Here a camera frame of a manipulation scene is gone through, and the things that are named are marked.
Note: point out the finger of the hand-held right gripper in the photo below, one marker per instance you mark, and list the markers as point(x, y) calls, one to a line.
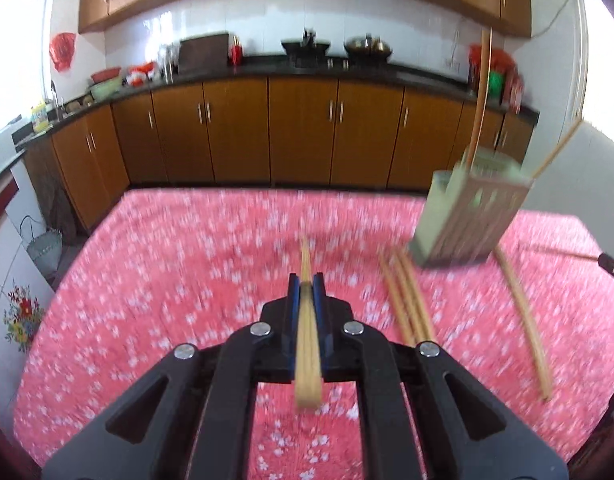
point(612, 266)

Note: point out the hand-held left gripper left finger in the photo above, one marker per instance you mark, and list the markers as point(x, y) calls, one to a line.
point(293, 310)

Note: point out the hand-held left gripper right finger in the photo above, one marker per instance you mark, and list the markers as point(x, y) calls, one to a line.
point(326, 345)

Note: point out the wooden chopstick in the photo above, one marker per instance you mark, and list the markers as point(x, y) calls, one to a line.
point(559, 146)
point(519, 325)
point(302, 360)
point(487, 75)
point(562, 253)
point(397, 300)
point(529, 325)
point(408, 300)
point(419, 300)
point(313, 360)
point(479, 95)

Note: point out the green perforated chopstick holder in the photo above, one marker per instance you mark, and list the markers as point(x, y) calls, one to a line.
point(467, 210)

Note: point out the pink floral tablecloth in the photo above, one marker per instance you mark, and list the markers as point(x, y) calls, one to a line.
point(187, 270)

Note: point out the wooden lower kitchen cabinets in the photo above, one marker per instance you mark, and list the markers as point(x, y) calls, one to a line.
point(232, 130)

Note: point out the red sauce bottles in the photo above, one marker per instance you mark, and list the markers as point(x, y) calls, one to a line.
point(515, 91)

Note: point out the green container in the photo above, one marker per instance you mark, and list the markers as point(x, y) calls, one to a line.
point(495, 86)

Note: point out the large red plastic bag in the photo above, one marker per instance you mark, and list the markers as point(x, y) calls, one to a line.
point(499, 60)

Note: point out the black kitchen countertop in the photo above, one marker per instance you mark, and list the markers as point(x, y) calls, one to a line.
point(227, 71)

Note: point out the metal bucket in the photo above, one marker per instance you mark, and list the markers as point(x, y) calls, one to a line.
point(44, 252)

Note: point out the red bottle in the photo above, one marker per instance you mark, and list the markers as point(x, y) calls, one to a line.
point(235, 54)

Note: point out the black wok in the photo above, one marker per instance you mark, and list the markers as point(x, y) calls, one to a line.
point(307, 47)

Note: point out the dark wooden cutting board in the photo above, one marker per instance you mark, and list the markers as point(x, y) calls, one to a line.
point(204, 54)

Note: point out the metal wok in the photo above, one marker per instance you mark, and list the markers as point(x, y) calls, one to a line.
point(368, 49)

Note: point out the red and white plastic bag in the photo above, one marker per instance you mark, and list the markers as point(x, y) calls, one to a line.
point(139, 74)

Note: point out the green basin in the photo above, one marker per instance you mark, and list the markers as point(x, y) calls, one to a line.
point(106, 90)

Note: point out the red basin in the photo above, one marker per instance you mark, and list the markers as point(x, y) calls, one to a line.
point(106, 75)

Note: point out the metal faucet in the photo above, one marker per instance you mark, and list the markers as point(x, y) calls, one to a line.
point(54, 100)

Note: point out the yellow detergent bottle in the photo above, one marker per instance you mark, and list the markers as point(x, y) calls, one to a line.
point(39, 117)

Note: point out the red plastic bag on hook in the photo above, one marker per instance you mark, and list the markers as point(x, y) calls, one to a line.
point(62, 52)

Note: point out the window with metal frame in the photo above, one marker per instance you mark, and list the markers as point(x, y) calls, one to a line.
point(604, 60)

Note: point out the white wall outlet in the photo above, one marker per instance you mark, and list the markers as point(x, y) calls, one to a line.
point(453, 64)

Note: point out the window with white frame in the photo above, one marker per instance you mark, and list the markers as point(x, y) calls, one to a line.
point(12, 60)

